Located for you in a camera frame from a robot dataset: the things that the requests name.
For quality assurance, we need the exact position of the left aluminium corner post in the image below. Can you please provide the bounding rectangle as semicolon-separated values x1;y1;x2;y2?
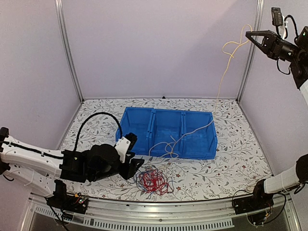
54;0;84;103

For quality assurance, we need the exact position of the yellow cable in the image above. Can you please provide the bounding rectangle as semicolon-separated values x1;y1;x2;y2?
148;24;253;159

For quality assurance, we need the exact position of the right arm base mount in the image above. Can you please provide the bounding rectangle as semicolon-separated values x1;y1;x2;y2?
232;180;274;226

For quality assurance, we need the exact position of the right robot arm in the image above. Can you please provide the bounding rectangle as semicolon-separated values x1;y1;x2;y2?
245;26;308;210

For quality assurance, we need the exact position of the red cable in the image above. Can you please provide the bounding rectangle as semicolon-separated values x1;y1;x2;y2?
139;168;169;195

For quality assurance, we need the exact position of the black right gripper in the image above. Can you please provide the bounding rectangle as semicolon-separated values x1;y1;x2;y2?
247;29;304;63

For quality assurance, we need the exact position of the aluminium front rail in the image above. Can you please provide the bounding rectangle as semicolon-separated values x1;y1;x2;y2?
21;194;302;231

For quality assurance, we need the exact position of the blue plastic bin far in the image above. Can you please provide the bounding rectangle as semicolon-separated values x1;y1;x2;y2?
120;107;154;155

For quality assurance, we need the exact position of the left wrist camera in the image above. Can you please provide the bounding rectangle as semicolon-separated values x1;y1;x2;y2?
115;133;137;163

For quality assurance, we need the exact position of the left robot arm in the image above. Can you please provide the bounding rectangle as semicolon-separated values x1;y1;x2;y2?
0;127;144;209

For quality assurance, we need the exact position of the right aluminium corner post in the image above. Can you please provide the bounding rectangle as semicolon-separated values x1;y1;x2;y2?
237;0;264;103

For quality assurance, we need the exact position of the aluminium corner post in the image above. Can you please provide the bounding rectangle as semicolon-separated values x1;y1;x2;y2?
237;0;264;103
54;0;84;103

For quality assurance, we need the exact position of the blue plastic bin near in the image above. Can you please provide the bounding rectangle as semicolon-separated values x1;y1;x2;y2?
180;111;218;160

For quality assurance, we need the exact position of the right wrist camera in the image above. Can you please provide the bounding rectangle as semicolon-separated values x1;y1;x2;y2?
271;7;287;39

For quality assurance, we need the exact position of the floral tablecloth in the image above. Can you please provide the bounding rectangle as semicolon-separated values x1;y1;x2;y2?
61;99;272;202

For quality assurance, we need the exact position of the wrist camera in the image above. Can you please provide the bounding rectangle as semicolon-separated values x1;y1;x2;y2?
271;7;287;39
115;133;137;163

